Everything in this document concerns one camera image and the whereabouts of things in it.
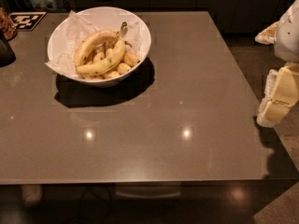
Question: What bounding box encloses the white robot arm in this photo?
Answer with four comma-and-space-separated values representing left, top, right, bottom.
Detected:
255, 0, 299, 128

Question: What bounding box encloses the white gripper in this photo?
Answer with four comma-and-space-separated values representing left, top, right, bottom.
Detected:
255, 21, 299, 106

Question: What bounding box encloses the black white fiducial marker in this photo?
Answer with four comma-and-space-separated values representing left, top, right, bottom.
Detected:
9, 12, 46, 31

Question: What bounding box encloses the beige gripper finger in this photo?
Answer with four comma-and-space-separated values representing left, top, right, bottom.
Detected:
257, 99, 290, 128

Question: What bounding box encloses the white ceramic bowl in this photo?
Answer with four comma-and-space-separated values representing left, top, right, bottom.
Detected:
47, 6, 152, 88

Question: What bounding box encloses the yellow banana bunch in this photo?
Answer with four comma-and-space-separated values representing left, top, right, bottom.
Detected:
74, 21, 140, 79

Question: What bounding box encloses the dark object at left edge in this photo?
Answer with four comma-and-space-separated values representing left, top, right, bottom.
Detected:
0, 31, 16, 67

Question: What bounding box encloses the white paper liner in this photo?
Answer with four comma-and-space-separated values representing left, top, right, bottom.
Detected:
44, 10, 148, 79

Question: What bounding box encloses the brown patterned object top left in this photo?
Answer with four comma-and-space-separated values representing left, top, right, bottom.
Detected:
0, 7, 17, 40

